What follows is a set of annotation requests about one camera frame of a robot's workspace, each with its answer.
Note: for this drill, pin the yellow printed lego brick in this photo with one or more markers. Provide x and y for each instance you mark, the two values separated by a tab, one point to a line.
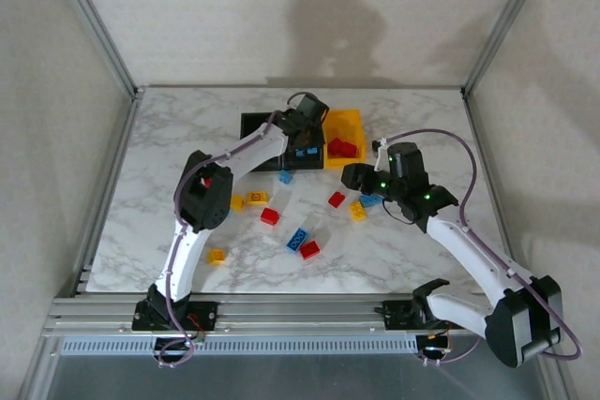
258	197

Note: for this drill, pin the long blue lego brick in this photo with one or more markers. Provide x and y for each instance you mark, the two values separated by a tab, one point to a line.
297	240

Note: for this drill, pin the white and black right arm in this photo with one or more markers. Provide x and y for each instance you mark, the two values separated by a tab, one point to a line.
469	255

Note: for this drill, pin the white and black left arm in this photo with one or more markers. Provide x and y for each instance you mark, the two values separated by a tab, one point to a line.
183	255

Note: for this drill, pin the yellow plastic bin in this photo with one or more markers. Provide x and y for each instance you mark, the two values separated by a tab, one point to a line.
344	121

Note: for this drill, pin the small circuit board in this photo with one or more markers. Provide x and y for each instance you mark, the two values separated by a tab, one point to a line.
194	343
438	348

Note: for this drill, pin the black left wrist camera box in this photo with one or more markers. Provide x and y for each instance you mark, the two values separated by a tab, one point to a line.
311	107

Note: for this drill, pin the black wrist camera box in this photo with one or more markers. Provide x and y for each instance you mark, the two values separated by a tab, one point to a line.
311	107
407	161

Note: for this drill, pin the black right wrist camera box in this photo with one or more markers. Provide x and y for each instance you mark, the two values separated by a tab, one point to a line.
407	161

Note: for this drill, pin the aluminium side rail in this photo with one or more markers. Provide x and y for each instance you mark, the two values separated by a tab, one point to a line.
107	184
492	184

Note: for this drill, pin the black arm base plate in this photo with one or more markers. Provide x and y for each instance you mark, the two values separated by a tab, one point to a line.
396	315
206	315

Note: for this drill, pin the wide aluminium mounting rail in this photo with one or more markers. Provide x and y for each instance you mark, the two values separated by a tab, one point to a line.
281	315

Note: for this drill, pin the aluminium frame post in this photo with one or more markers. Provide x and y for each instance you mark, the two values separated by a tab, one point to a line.
506	20
37	376
558	381
94	20

